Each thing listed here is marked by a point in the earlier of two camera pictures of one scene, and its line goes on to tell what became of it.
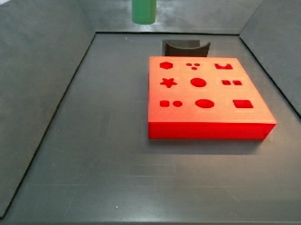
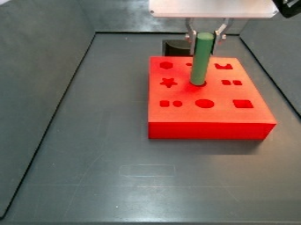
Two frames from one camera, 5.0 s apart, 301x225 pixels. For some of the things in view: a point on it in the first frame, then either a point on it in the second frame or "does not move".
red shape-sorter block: x=203 y=99 does not move
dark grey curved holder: x=185 y=48 does not move
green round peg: x=143 y=11 → x=201 y=58
